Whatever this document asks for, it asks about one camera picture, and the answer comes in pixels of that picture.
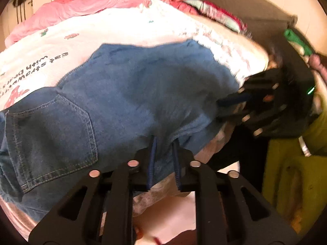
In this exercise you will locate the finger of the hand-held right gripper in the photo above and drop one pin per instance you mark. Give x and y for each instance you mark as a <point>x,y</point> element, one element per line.
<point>235,100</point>
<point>260,125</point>

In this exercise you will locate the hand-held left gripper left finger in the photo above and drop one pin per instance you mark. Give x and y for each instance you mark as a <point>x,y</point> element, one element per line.
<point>151,163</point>

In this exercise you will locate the person's yellow-green garment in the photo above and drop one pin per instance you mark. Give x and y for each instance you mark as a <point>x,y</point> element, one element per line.
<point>288,183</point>

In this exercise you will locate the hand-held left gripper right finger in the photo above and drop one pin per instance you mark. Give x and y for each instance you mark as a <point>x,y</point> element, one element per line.
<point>176,163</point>

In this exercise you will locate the blue denim pants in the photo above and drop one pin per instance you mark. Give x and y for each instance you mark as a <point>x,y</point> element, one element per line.
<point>127,94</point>

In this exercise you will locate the pink soft thing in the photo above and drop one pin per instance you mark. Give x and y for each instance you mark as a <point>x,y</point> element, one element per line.
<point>318,63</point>

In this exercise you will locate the grey padded headboard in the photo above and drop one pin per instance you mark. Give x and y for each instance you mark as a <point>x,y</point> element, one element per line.
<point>255,5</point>

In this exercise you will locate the strawberry printed blanket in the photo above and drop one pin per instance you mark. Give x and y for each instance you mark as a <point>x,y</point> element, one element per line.
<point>102,30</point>

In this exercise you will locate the pink quilt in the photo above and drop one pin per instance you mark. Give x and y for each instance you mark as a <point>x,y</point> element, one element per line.
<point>76,7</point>

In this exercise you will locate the pile of colourful clothes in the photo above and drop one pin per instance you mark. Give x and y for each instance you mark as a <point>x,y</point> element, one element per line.
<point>217,12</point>

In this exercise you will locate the green cloth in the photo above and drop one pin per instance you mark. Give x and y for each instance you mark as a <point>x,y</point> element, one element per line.
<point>297,40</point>

